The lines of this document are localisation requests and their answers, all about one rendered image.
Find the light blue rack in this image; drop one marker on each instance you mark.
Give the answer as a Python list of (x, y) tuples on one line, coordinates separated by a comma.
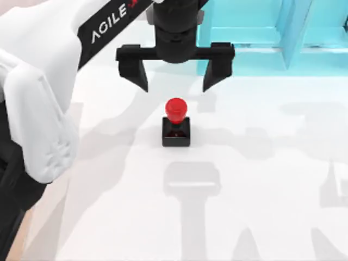
[(244, 19)]

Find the pale grey rounded box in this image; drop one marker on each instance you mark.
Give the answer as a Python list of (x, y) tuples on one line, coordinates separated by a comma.
[(201, 18)]

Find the red and black stamp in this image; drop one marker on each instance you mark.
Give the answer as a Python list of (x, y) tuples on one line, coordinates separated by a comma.
[(176, 127)]

